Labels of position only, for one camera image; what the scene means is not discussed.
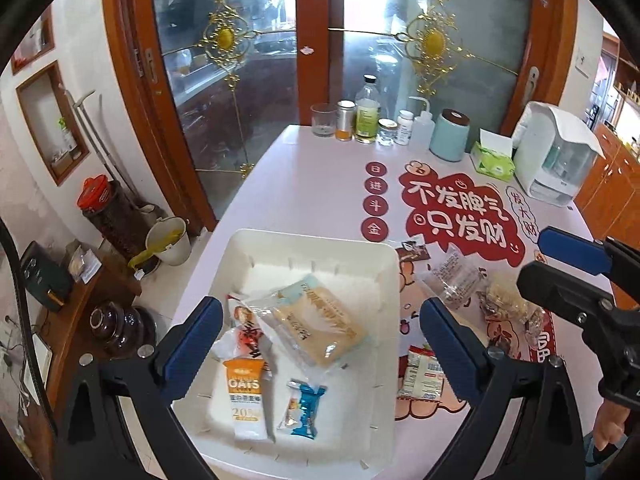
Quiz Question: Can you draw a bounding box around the teal canister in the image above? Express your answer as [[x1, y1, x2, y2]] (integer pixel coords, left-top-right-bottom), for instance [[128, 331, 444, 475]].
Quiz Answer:
[[430, 108, 472, 163]]

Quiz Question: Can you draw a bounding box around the small brown snack packet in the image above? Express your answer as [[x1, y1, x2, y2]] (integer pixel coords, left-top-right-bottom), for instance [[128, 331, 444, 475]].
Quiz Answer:
[[397, 240, 432, 263]]

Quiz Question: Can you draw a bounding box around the mop handle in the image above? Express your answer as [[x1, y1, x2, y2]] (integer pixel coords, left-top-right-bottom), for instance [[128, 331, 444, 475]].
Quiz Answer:
[[75, 91, 136, 206]]

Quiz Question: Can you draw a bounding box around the white pill bottle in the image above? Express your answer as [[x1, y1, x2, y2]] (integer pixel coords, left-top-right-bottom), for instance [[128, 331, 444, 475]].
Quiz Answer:
[[396, 110, 416, 146]]

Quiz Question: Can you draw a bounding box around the white bucket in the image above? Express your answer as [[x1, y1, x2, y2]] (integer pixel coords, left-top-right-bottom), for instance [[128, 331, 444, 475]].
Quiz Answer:
[[145, 216, 193, 266]]

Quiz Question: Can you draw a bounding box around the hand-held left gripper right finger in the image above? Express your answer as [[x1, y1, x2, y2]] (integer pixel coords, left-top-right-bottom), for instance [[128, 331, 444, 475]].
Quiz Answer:
[[419, 297, 586, 480]]

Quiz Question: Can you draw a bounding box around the person's right hand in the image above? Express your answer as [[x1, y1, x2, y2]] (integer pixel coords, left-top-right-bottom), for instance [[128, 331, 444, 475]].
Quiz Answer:
[[595, 400, 632, 461]]

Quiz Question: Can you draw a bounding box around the white orange oat bar packet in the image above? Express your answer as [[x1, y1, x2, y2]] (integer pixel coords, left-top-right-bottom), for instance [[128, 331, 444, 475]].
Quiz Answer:
[[215, 357, 276, 443]]

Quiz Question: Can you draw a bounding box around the wooden wall niche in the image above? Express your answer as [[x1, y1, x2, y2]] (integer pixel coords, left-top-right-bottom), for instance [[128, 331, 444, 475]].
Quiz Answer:
[[16, 60, 91, 186]]

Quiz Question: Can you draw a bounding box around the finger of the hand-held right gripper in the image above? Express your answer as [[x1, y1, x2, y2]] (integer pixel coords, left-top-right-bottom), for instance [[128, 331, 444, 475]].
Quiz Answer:
[[516, 260, 618, 341], [537, 226, 640, 306]]

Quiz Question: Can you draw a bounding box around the red white snack packet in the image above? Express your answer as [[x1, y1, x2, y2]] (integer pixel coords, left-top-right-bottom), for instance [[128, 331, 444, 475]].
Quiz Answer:
[[227, 294, 271, 361]]

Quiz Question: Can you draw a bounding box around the clear plastic snack packet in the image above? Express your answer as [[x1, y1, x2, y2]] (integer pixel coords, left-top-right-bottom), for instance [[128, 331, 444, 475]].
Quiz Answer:
[[420, 247, 488, 311]]

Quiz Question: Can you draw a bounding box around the black electronic device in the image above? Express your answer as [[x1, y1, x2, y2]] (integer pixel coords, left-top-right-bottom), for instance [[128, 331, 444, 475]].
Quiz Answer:
[[20, 241, 76, 313]]

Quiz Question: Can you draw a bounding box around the red-lidded dark jar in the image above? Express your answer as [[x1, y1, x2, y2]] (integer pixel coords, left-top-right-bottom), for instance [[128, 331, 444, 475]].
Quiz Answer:
[[76, 175, 146, 261]]

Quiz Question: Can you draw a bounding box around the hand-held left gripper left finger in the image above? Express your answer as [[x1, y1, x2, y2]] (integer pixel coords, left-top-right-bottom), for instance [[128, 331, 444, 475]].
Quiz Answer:
[[52, 296, 224, 480]]

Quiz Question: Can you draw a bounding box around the white water dispenser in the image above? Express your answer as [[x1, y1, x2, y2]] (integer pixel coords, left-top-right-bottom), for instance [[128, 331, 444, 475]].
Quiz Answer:
[[512, 101, 605, 207]]

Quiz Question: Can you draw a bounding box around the wooden side cabinet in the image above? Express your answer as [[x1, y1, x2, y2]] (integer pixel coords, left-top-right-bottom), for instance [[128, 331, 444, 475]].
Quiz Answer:
[[45, 260, 141, 411]]

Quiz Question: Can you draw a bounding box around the clear beige cracker packet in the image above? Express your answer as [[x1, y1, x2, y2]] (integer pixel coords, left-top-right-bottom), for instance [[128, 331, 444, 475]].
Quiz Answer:
[[250, 275, 373, 373]]

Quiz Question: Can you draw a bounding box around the yellow-green scoop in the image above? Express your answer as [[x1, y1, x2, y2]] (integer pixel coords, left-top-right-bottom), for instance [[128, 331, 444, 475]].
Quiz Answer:
[[127, 230, 186, 268]]

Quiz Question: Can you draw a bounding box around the dark ceramic pot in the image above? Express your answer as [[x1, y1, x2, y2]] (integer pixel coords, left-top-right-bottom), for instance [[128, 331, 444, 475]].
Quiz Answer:
[[89, 302, 158, 361]]

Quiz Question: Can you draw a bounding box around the green tissue box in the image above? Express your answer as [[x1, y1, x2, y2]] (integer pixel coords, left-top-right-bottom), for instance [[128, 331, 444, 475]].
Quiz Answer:
[[469, 128, 516, 182]]

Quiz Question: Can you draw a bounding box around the glass cup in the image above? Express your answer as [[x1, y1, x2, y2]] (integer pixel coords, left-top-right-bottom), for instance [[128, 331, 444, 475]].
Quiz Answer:
[[310, 103, 338, 138]]

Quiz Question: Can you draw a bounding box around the glass bottle green label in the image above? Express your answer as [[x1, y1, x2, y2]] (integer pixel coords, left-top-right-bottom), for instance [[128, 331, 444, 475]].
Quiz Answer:
[[354, 74, 382, 145]]

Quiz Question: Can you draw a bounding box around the blue candy packet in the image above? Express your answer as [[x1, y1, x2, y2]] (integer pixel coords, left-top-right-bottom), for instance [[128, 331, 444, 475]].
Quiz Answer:
[[276, 379, 327, 441]]

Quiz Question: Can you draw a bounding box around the white red-edged snack packet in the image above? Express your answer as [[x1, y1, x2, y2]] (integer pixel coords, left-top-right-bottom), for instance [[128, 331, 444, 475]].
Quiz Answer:
[[397, 345, 446, 402]]

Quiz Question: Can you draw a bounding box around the wooden glass door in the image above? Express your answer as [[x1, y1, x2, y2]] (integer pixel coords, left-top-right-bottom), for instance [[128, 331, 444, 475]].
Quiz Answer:
[[327, 0, 581, 151], [102, 0, 331, 233]]

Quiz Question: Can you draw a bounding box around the wooden kitchen cabinet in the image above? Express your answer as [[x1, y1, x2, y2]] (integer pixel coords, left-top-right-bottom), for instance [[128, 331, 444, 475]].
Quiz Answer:
[[575, 125, 640, 261]]

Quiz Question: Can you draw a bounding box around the white squeeze bottle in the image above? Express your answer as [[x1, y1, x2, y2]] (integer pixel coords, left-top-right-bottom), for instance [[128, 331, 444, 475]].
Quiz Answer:
[[407, 96, 436, 153]]

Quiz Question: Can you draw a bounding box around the crispy noodle snack packet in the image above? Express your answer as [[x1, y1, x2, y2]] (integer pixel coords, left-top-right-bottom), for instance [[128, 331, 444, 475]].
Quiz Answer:
[[475, 275, 548, 338]]

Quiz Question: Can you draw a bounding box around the white plastic tray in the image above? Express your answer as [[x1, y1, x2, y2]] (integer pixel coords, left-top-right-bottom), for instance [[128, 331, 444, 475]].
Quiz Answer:
[[170, 228, 401, 480]]

